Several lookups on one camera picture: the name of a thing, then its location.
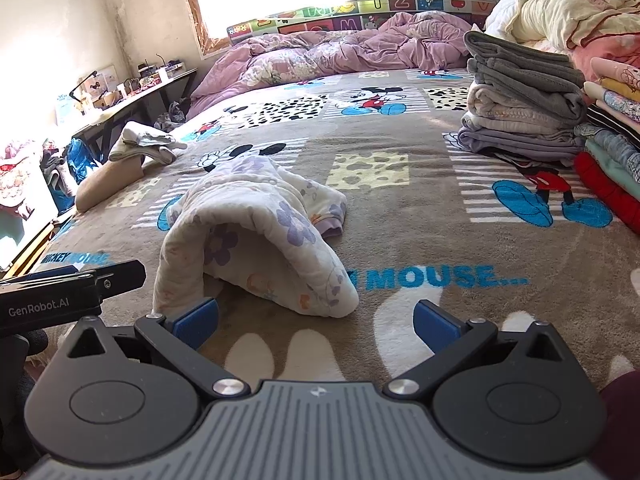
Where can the person's maroon clothing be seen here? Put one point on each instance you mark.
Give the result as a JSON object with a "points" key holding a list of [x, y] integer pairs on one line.
{"points": [[622, 425]]}

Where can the blue plastic bag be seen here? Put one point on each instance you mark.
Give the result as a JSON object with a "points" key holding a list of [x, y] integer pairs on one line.
{"points": [[80, 160]]}

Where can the colourful alphabet play mat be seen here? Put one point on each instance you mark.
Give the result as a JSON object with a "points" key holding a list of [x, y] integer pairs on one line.
{"points": [[350, 22]]}

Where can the black desk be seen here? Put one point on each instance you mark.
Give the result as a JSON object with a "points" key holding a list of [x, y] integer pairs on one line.
{"points": [[150, 87]]}

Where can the purple floral quilt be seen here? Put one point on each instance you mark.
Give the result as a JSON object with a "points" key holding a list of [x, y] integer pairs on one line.
{"points": [[325, 55]]}

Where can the white quilt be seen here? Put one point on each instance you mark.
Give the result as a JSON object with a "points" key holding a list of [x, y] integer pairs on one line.
{"points": [[502, 12]]}

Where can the white picture frame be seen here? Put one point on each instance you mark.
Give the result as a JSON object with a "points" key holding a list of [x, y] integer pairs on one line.
{"points": [[102, 80]]}

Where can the white crumpled cloth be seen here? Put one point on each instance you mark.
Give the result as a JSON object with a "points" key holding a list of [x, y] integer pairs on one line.
{"points": [[145, 140]]}

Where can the row of folded colourful clothes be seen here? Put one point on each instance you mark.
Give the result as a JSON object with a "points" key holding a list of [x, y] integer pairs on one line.
{"points": [[615, 160]]}

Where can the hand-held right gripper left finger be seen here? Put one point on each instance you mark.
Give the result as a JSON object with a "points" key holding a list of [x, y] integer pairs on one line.
{"points": [[197, 321]]}

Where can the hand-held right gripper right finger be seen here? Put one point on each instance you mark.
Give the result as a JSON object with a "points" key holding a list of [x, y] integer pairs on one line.
{"points": [[434, 324]]}

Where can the white floral padded garment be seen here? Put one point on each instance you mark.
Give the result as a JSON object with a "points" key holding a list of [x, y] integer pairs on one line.
{"points": [[260, 220]]}

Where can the pile of cream pink clothes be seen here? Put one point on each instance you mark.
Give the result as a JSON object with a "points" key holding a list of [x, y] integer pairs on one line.
{"points": [[565, 10]]}

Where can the stack of folded grey clothes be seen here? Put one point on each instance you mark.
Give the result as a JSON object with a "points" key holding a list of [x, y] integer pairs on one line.
{"points": [[520, 110]]}

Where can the dark cloth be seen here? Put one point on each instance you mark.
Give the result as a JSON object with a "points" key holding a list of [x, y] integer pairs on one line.
{"points": [[170, 117]]}

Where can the black desk lamp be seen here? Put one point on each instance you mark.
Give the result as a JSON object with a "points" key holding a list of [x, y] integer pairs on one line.
{"points": [[82, 87]]}

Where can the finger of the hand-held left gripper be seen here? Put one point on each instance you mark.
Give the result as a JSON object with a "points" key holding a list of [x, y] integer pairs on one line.
{"points": [[122, 277]]}

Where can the pink blanket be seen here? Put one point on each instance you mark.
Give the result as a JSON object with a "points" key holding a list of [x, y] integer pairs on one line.
{"points": [[607, 52]]}

